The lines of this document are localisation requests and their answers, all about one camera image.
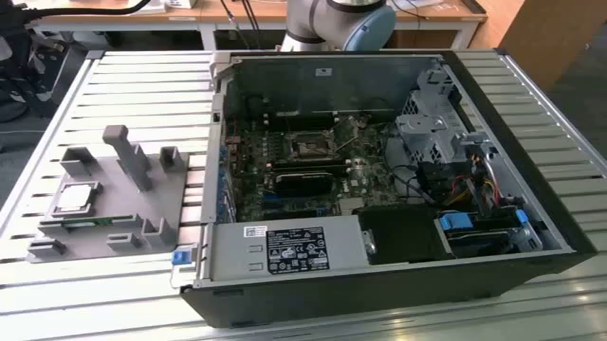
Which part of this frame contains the black plastic shroud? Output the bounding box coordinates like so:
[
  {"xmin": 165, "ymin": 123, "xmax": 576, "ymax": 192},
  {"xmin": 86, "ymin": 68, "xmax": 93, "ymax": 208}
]
[{"xmin": 355, "ymin": 205, "xmax": 455, "ymax": 266}]

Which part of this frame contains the silver CPU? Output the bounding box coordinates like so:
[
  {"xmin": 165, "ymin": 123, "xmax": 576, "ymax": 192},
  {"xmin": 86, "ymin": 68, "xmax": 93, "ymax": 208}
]
[{"xmin": 53, "ymin": 184, "xmax": 98, "ymax": 214}]

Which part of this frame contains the grey parts rack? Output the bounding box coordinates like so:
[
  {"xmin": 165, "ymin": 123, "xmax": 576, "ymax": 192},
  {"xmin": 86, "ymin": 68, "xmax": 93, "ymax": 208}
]
[{"xmin": 26, "ymin": 124, "xmax": 190, "ymax": 264}]

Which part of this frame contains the yellow and red wire bundle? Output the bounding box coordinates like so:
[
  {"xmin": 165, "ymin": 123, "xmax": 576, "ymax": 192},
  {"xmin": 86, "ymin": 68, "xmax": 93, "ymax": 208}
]
[{"xmin": 444, "ymin": 152, "xmax": 504, "ymax": 211}]

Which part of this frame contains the black open PC case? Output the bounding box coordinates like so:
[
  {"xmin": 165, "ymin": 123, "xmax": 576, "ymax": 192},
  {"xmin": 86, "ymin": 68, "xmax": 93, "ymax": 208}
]
[{"xmin": 178, "ymin": 48, "xmax": 599, "ymax": 330}]

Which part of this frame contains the green RAM stick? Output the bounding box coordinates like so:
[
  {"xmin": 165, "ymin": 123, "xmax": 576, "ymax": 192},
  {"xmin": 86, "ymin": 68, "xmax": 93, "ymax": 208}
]
[{"xmin": 60, "ymin": 217, "xmax": 117, "ymax": 227}]

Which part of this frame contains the thin black hanging cable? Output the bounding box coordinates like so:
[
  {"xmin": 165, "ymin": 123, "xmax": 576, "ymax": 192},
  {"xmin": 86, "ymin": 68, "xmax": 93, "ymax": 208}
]
[
  {"xmin": 239, "ymin": 0, "xmax": 264, "ymax": 50},
  {"xmin": 218, "ymin": 0, "xmax": 251, "ymax": 50}
]

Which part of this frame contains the wooden cabinet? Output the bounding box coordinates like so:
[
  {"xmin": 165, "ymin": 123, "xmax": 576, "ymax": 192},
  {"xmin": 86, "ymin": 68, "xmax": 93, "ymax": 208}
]
[{"xmin": 497, "ymin": 0, "xmax": 607, "ymax": 92}]

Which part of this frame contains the metal drive cage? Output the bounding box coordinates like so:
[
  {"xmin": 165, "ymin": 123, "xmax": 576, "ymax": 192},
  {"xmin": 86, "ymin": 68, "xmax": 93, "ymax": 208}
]
[{"xmin": 395, "ymin": 69, "xmax": 475, "ymax": 165}]

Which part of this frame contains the green motherboard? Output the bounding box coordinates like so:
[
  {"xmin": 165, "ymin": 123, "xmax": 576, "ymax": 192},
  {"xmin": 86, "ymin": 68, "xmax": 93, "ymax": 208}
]
[{"xmin": 221, "ymin": 113, "xmax": 413, "ymax": 223}]

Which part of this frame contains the blue disk carrier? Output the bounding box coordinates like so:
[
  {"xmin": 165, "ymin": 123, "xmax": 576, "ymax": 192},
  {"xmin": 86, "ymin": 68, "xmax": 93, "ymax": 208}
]
[{"xmin": 437, "ymin": 211, "xmax": 475, "ymax": 234}]

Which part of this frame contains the grey power supply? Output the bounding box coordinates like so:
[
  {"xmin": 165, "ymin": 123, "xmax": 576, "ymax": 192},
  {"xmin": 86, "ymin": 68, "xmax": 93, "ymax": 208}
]
[{"xmin": 208, "ymin": 215, "xmax": 372, "ymax": 281}]

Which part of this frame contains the thick black cable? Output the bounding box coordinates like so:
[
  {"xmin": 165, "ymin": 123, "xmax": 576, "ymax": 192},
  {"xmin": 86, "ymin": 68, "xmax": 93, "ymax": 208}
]
[{"xmin": 0, "ymin": 0, "xmax": 149, "ymax": 21}]

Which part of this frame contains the CPU socket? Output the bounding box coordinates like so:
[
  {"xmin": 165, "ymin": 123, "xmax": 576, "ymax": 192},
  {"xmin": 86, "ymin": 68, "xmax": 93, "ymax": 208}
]
[{"xmin": 288, "ymin": 131, "xmax": 340, "ymax": 161}]

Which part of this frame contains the silver chipset heatsink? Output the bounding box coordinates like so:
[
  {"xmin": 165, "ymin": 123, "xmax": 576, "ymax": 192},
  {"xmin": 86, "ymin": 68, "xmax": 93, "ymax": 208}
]
[{"xmin": 339, "ymin": 198, "xmax": 364, "ymax": 216}]

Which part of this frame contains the wooden desk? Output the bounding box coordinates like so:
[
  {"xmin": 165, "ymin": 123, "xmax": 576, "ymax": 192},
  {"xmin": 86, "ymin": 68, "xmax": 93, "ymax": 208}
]
[{"xmin": 32, "ymin": 0, "xmax": 489, "ymax": 50}]

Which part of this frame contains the black RAM stick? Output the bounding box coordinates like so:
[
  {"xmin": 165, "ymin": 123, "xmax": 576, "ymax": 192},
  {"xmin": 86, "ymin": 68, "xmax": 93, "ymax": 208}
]
[{"xmin": 271, "ymin": 160, "xmax": 345, "ymax": 168}]

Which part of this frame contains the black graphics card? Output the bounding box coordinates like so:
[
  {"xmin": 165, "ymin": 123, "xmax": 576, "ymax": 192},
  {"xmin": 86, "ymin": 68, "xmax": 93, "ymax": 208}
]
[{"xmin": 273, "ymin": 171, "xmax": 333, "ymax": 198}]

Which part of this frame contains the thin metal locking lever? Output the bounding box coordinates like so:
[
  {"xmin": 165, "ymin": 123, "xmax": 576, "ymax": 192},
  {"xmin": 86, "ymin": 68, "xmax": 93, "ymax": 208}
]
[{"xmin": 336, "ymin": 133, "xmax": 361, "ymax": 150}]

